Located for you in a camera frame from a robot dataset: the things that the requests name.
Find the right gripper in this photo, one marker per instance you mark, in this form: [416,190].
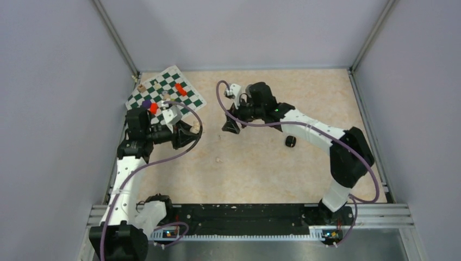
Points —
[231,125]

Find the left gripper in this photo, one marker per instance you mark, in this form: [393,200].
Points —
[181,134]

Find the white earbud case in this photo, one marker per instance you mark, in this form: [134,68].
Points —
[196,126]

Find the black earbud case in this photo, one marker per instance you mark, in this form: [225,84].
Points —
[290,141]

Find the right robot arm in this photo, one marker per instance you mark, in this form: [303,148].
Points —
[350,156]

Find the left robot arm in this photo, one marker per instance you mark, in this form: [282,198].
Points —
[129,173]

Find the red block small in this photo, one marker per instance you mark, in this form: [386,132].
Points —
[153,108]

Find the grey cylinder piece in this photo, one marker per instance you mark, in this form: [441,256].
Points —
[165,95]

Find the red block long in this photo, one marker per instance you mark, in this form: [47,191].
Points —
[180,89]

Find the purple block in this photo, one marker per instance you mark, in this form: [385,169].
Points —
[146,104]

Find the green white chessboard mat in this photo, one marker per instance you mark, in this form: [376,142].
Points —
[171,82]

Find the cream chess piece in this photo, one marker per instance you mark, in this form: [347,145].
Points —
[156,85]

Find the tan wooden block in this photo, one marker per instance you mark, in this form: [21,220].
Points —
[141,88]

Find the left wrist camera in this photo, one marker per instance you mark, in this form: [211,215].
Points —
[172,115]

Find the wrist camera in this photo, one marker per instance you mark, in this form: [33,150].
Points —
[172,115]
[233,91]

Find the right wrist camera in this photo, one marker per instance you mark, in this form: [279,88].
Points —
[233,91]

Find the left corner post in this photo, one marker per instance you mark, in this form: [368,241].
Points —
[106,20]

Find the corner post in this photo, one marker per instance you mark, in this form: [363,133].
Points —
[373,34]
[106,20]

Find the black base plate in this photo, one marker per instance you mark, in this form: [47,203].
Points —
[256,219]

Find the right corner post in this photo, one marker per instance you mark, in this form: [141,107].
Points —
[373,34]

